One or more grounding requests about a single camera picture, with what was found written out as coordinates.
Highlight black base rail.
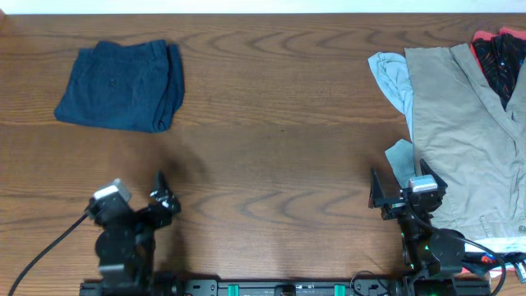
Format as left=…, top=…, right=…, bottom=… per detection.
left=79, top=277, right=491, bottom=296

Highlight black patterned garment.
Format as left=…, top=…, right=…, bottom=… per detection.
left=473, top=34, right=525, bottom=109

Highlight left black cable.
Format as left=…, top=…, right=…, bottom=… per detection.
left=7, top=211, right=92, bottom=296

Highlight black cable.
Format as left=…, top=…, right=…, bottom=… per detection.
left=7, top=211, right=92, bottom=296
left=406, top=197, right=507, bottom=296

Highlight khaki tan shorts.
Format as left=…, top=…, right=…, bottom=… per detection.
left=405, top=44, right=525, bottom=240

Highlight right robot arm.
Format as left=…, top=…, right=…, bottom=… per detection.
left=368, top=160, right=465, bottom=296

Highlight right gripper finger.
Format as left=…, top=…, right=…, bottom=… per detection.
left=368, top=169, right=386, bottom=209
left=419, top=159, right=448, bottom=189

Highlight white printed garment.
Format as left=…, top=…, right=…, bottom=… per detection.
left=463, top=237, right=525, bottom=283

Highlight navy blue shorts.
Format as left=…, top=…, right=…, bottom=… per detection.
left=54, top=39, right=185, bottom=133

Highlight right black cable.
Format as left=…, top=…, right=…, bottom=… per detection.
left=406, top=197, right=507, bottom=296

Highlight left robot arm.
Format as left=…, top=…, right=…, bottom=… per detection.
left=80, top=172, right=181, bottom=295

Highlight light blue garment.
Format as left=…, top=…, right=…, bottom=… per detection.
left=368, top=52, right=417, bottom=187

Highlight red garment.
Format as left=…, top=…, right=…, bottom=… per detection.
left=469, top=26, right=526, bottom=67

